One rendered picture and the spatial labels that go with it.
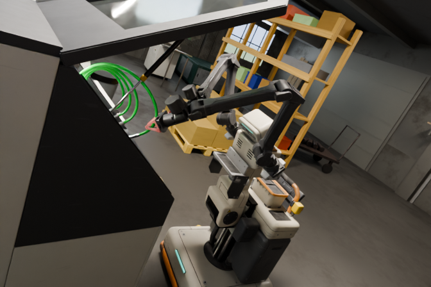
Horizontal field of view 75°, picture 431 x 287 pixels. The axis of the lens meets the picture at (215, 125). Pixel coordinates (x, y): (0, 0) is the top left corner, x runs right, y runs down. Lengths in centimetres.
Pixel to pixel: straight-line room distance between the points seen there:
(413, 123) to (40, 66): 808
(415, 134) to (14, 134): 805
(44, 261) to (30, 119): 60
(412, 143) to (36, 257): 790
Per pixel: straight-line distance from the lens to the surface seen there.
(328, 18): 498
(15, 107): 91
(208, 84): 158
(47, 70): 88
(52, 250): 129
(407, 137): 836
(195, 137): 400
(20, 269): 132
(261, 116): 162
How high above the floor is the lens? 169
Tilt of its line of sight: 17 degrees down
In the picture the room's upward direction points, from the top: 24 degrees clockwise
